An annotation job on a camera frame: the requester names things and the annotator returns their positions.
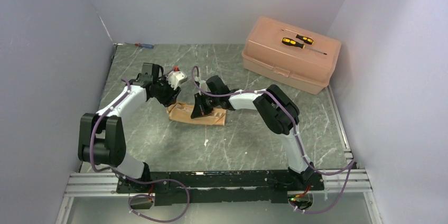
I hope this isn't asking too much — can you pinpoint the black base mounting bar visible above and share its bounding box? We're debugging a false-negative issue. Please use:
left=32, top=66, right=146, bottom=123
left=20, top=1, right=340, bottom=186
left=116, top=170, right=324, bottom=206

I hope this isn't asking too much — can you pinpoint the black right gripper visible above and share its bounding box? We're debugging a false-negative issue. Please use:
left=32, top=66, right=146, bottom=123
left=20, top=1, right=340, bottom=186
left=191, top=91, right=220, bottom=118

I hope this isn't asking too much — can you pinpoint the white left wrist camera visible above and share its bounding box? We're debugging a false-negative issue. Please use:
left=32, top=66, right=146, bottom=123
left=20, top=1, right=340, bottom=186
left=165, top=67, right=188, bottom=90

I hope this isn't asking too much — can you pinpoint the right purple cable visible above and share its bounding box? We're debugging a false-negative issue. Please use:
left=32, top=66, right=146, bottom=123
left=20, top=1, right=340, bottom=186
left=191, top=66, right=356, bottom=216

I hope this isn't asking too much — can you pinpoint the aluminium frame rail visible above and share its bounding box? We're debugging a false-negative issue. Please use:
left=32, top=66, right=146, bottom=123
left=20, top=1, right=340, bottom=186
left=55, top=145, right=384, bottom=224

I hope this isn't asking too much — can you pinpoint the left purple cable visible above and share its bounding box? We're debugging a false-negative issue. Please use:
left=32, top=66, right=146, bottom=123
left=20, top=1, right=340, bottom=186
left=89, top=78, right=191, bottom=223

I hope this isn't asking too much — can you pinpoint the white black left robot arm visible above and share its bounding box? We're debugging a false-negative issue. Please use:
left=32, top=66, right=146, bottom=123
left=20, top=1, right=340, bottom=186
left=78, top=63, right=188, bottom=192

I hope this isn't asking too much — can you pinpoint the purple cable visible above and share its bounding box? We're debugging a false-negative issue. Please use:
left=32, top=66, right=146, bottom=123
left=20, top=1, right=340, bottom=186
left=191, top=66, right=356, bottom=216
left=89, top=78, right=191, bottom=223

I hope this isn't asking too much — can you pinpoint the peach plastic toolbox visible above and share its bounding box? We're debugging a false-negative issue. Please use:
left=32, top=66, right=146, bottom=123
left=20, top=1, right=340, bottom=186
left=242, top=16, right=341, bottom=95

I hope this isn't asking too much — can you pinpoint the peach satin napkin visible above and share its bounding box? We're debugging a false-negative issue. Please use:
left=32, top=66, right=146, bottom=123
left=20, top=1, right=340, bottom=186
left=167, top=102, right=227, bottom=126

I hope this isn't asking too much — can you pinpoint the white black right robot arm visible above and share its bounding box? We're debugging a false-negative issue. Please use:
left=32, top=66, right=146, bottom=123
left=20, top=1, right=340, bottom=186
left=191, top=76, right=314, bottom=190

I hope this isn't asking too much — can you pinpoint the large yellow black screwdriver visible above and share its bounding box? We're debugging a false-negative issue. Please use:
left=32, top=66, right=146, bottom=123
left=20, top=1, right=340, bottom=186
left=282, top=38, right=327, bottom=55

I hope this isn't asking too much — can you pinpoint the red blue screwdriver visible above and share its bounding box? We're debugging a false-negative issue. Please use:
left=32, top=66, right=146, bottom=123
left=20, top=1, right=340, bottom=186
left=124, top=42, right=154, bottom=49

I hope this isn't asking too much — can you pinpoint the small yellow black screwdriver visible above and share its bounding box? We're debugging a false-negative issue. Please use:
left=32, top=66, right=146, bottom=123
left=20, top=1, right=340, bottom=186
left=282, top=29, right=314, bottom=45

